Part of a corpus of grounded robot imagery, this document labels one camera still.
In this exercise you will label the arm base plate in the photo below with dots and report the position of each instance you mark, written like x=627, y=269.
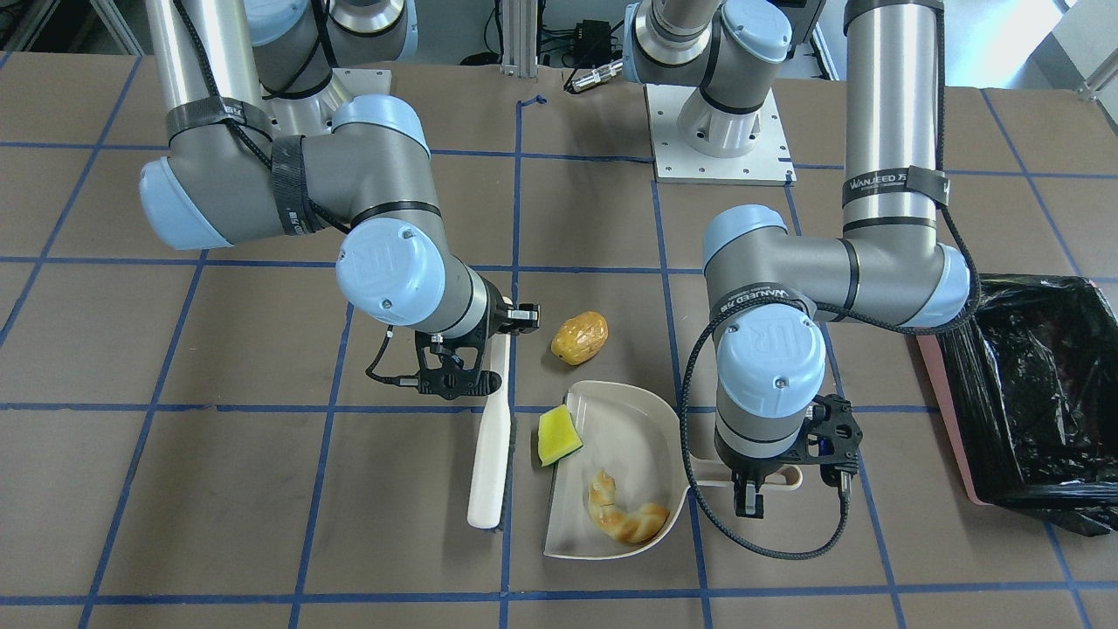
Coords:
x=721, y=140
x=313, y=115

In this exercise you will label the toy potato bread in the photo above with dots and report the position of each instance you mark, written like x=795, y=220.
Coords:
x=580, y=338

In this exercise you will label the toy croissant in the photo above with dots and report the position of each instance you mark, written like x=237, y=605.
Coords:
x=628, y=527

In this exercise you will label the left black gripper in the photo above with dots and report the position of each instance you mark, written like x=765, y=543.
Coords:
x=744, y=463

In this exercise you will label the pink bin with black liner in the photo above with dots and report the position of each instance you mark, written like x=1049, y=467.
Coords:
x=1028, y=393

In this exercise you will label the beige plastic dustpan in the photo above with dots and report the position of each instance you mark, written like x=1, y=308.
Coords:
x=632, y=434

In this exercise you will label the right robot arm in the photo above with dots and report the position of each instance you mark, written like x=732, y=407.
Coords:
x=265, y=140

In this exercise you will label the white hand brush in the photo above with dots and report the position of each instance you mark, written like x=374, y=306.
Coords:
x=492, y=449

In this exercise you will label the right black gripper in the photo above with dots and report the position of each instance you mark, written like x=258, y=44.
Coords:
x=495, y=324

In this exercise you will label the yellow sponge piece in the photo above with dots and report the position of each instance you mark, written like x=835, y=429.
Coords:
x=556, y=435

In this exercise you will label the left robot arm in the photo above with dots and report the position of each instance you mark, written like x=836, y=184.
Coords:
x=769, y=289

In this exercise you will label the aluminium frame post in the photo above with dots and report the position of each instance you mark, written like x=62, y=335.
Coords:
x=519, y=38

